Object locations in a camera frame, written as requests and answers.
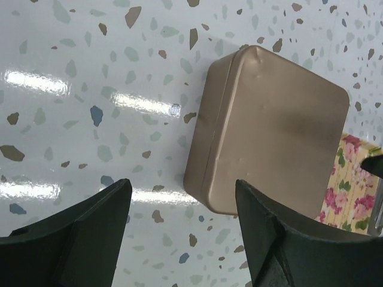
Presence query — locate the floral rectangular tray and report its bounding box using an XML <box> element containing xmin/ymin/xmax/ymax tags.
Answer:
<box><xmin>315</xmin><ymin>133</ymin><xmax>382</xmax><ymax>234</ymax></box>

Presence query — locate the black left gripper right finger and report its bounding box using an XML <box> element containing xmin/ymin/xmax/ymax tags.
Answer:
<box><xmin>235</xmin><ymin>180</ymin><xmax>382</xmax><ymax>286</ymax></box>

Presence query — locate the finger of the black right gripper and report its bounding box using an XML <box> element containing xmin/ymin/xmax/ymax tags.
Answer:
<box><xmin>360</xmin><ymin>154</ymin><xmax>383</xmax><ymax>179</ymax></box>

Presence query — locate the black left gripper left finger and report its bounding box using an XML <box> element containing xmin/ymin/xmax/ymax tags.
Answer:
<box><xmin>1</xmin><ymin>179</ymin><xmax>132</xmax><ymax>287</ymax></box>

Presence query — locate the gold square tin lid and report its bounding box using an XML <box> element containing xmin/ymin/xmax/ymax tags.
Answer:
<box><xmin>200</xmin><ymin>46</ymin><xmax>349</xmax><ymax>218</ymax></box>

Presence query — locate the gold square cookie tin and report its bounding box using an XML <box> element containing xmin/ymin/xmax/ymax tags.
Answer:
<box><xmin>183</xmin><ymin>51</ymin><xmax>239</xmax><ymax>215</ymax></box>

